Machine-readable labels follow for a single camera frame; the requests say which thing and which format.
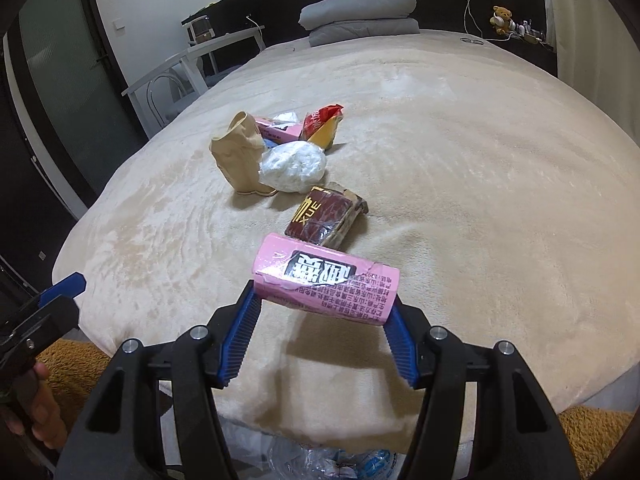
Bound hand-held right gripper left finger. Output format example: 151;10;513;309
55;280;263;480

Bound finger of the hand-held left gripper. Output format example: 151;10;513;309
20;272;87;311
15;296;81;350

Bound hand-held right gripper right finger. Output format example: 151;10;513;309
382;300;583;480

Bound pink snack packet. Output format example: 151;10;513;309
252;232;401;328

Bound clear plastic trash bag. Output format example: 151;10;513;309
220;420;416;480

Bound person's left hand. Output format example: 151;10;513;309
5;361;67;451

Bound black wardrobe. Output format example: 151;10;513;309
0;30;93;291

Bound dark red snack packet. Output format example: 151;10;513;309
284;184;370;251

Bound crumpled white plastic bag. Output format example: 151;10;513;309
258;141;328;194

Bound crumpled beige paper bag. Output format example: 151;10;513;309
209;111;277;197

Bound frosted glass door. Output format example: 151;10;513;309
2;0;151;221

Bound small pink carton box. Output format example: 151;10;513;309
255;116;305;142

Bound clear plastic chair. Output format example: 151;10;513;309
147;72;201;128

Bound red and yellow snack packet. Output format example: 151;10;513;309
302;104;346;152

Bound small white desktop appliance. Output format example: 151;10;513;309
187;15;216;43

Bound white desk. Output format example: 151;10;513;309
122;27;266;136

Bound grey pillow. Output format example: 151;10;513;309
307;17;421;47

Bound grey pillows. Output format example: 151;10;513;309
298;0;417;28

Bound brown teddy bear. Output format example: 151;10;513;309
490;5;515;36

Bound cluster of small bottles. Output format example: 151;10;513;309
515;20;548;43

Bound black headboard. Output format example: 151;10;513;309
181;0;558;78

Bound cream curtain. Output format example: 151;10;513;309
545;0;640;126

